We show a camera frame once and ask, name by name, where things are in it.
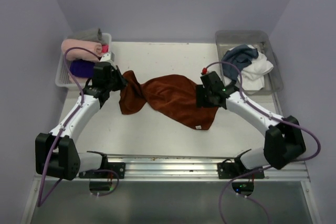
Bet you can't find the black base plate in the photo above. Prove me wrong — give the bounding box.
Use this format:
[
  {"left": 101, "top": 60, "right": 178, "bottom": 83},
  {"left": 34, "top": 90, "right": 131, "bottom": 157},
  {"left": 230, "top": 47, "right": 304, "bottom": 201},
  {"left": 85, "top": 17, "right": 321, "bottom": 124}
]
[
  {"left": 217, "top": 159, "right": 265, "bottom": 179},
  {"left": 78, "top": 162, "right": 126, "bottom": 179}
]

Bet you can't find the white plastic basket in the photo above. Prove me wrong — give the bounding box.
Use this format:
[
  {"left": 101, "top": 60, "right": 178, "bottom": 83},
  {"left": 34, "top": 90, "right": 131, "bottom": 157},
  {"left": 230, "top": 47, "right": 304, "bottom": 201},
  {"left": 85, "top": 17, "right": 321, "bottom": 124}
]
[{"left": 55, "top": 33, "right": 112, "bottom": 90}]

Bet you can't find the pale pink lower towel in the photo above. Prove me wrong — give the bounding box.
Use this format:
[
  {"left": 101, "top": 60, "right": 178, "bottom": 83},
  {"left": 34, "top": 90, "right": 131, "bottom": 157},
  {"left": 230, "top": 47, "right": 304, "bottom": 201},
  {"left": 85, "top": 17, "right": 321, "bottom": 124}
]
[{"left": 68, "top": 75, "right": 88, "bottom": 84}]

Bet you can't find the purple rolled towel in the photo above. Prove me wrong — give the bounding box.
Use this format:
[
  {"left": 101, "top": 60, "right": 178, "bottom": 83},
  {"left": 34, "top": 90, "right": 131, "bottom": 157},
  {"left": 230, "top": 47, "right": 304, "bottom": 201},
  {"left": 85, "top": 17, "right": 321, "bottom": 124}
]
[{"left": 70, "top": 60, "right": 95, "bottom": 78}]

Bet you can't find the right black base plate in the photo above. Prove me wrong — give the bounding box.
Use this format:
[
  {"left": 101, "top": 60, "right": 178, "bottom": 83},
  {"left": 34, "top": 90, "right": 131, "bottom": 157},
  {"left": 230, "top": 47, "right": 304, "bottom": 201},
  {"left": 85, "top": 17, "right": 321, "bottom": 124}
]
[{"left": 217, "top": 159, "right": 265, "bottom": 179}]

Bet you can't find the brown rust towel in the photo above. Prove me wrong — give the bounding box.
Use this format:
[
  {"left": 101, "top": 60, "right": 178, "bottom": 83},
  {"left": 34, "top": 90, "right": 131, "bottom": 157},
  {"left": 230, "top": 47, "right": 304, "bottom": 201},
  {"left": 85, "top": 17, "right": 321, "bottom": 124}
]
[{"left": 119, "top": 70, "right": 218, "bottom": 131}]

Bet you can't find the grey rolled towel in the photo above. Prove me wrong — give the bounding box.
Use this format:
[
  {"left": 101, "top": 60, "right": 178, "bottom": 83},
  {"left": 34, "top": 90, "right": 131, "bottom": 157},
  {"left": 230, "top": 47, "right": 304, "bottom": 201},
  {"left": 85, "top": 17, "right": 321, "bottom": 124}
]
[{"left": 67, "top": 28, "right": 108, "bottom": 45}]

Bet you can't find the white crumpled towel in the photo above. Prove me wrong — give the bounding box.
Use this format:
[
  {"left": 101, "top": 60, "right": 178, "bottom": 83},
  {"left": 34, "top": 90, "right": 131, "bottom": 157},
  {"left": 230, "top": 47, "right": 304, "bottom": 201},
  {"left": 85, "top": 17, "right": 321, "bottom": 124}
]
[{"left": 227, "top": 45, "right": 275, "bottom": 91}]

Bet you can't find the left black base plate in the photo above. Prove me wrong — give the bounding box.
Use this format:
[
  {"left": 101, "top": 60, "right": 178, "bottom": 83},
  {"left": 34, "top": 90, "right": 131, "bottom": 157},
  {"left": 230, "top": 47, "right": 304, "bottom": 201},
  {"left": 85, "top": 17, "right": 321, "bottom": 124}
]
[{"left": 78, "top": 162, "right": 126, "bottom": 179}]

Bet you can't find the hot pink rolled towel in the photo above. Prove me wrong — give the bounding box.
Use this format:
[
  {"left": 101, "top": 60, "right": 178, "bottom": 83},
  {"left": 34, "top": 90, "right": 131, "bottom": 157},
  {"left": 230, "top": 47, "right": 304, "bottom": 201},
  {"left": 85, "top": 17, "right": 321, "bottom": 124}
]
[{"left": 101, "top": 45, "right": 109, "bottom": 54}]

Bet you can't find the clear plastic bin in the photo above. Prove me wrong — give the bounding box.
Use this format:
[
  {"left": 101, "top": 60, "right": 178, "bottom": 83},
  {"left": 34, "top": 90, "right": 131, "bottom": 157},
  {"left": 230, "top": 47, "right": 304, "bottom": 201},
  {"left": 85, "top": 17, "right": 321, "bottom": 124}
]
[{"left": 215, "top": 30, "right": 284, "bottom": 95}]

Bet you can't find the aluminium mounting rail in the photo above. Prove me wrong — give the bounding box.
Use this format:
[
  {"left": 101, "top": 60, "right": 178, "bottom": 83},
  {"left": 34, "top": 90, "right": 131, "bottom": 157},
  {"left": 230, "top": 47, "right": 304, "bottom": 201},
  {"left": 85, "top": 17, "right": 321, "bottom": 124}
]
[{"left": 105, "top": 155, "right": 309, "bottom": 182}]

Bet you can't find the light pink rolled towel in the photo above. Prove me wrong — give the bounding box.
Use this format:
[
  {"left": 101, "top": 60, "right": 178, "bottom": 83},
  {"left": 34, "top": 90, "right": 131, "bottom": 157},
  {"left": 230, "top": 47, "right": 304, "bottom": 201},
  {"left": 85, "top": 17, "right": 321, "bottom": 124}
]
[{"left": 61, "top": 39, "right": 103, "bottom": 62}]

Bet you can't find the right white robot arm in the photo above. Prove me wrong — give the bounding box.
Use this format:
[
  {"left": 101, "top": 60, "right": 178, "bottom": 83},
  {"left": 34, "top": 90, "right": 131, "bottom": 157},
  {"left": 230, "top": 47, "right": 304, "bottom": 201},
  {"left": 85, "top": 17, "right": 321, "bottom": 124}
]
[{"left": 196, "top": 71, "right": 306, "bottom": 178}]

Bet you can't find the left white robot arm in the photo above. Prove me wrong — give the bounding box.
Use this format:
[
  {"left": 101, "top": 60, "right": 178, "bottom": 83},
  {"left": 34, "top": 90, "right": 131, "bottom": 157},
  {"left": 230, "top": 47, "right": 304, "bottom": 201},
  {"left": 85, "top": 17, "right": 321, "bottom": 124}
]
[{"left": 35, "top": 62, "right": 127, "bottom": 180}]

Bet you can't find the blue grey towel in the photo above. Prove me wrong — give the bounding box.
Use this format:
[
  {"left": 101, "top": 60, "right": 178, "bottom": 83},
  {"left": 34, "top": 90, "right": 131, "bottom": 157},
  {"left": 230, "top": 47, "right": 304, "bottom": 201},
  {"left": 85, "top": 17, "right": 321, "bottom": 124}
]
[{"left": 221, "top": 45, "right": 259, "bottom": 81}]

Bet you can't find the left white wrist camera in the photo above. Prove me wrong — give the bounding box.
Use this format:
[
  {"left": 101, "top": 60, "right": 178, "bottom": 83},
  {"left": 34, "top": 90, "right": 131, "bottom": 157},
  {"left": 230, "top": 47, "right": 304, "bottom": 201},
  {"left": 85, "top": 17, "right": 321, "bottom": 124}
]
[{"left": 100, "top": 51, "right": 115, "bottom": 65}]

